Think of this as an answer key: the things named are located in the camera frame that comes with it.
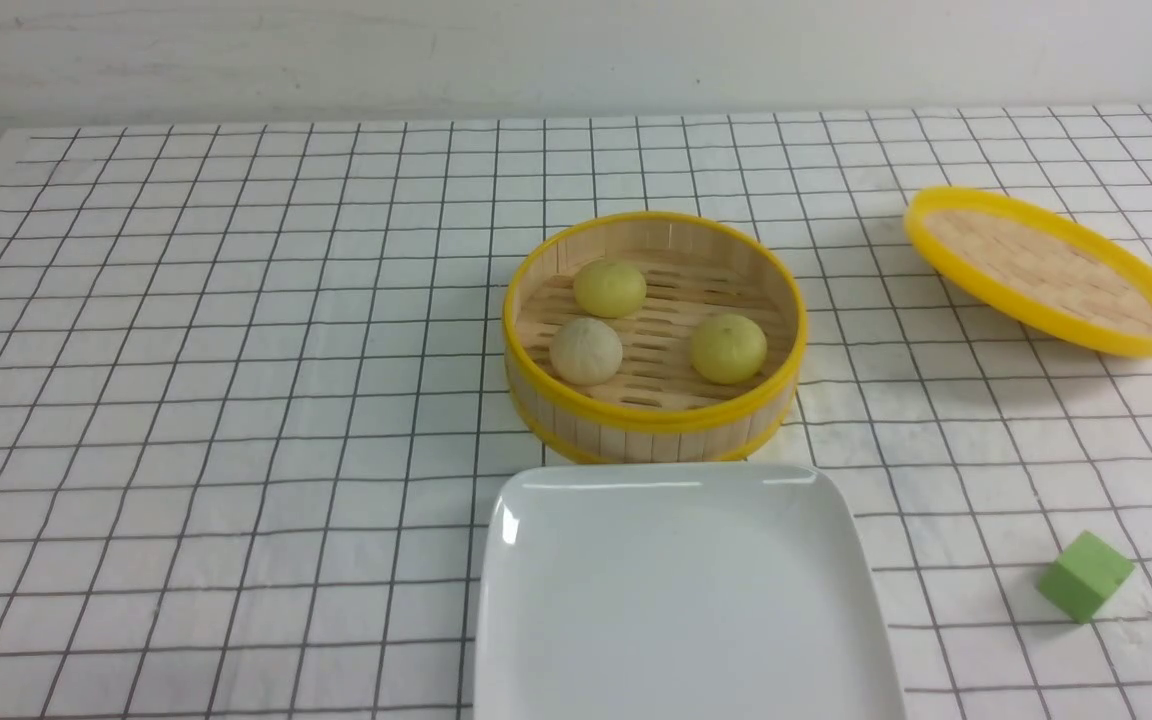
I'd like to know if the white steamed bun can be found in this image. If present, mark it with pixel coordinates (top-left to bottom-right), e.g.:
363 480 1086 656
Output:
550 316 626 386

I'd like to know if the yellow steamed bun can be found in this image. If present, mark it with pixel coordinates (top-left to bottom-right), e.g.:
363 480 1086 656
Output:
573 258 646 319
689 313 768 386

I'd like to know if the white square plate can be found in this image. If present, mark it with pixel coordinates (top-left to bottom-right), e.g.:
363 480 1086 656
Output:
473 462 908 719

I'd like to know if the bamboo steamer basket yellow rim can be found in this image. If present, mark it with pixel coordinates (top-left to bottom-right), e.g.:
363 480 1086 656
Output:
500 211 808 462

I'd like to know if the bamboo steamer lid yellow rim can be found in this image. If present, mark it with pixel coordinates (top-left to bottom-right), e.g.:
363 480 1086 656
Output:
904 185 1152 357

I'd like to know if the green foam cube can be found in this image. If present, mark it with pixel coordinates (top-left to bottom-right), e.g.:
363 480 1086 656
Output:
1036 530 1135 624

